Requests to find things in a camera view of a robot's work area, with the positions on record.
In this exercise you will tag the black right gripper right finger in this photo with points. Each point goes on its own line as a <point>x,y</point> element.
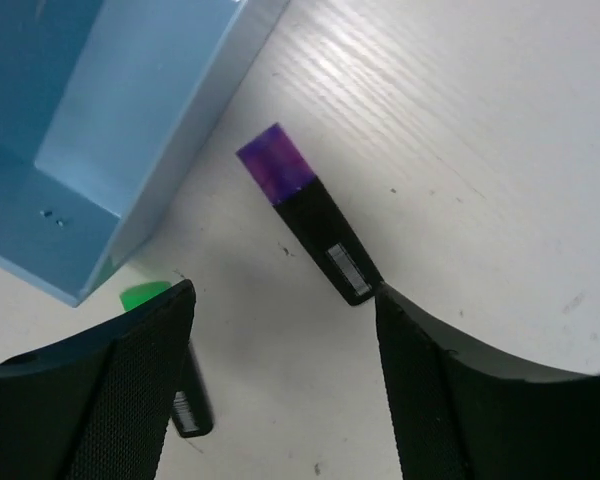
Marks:
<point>463,409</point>

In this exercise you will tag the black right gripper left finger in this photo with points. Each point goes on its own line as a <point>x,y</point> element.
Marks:
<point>96,405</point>

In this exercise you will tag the purple cap black highlighter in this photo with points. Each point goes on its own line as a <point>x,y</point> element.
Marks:
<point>304,204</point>

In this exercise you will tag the green cap black highlighter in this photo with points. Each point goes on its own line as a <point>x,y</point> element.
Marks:
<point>191,411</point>

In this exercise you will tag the light blue plastic bin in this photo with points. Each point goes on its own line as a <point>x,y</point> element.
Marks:
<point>103,107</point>

